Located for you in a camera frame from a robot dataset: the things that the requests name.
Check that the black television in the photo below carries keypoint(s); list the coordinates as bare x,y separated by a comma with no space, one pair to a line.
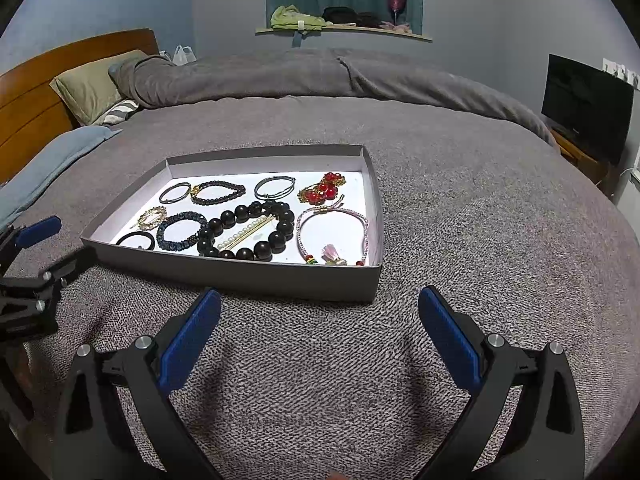
594,107

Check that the thin grey bangle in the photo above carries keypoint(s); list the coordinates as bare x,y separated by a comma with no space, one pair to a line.
175,193

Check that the pink wine glass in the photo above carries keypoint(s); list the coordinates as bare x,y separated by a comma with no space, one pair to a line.
396,8

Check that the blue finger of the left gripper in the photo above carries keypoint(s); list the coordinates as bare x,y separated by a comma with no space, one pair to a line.
36,233
70,268

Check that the wooden window sill shelf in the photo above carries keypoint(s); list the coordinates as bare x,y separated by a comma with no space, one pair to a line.
345,30

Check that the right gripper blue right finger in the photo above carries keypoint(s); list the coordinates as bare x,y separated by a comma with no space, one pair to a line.
545,439

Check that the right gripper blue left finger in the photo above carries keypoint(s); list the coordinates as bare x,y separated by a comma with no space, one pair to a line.
92,438

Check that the olive green pillow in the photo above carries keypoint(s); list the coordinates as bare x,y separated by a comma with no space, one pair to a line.
88,90

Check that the silver bangle rings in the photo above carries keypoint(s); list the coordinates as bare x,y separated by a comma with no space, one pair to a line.
274,188

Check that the white plastic bag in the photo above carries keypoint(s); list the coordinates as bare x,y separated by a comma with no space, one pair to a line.
181,56

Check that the wooden tv stand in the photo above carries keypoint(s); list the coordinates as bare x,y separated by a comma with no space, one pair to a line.
595,169

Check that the green cloth on sill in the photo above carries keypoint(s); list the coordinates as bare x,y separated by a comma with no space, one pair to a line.
290,18

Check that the grey duvet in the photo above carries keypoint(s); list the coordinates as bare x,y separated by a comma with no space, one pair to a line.
154,82

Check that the striped pillow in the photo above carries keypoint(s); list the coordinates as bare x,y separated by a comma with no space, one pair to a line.
117,113

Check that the light blue pillow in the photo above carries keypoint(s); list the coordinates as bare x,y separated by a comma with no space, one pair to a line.
19,193

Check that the wooden headboard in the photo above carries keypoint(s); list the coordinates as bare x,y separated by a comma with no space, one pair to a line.
32,114

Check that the black clothes on sill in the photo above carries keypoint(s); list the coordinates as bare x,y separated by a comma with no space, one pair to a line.
343,15

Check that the white wall sockets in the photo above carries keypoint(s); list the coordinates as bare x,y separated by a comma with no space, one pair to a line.
620,71

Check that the grey shallow cardboard tray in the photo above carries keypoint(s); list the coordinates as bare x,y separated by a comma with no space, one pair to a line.
326,242

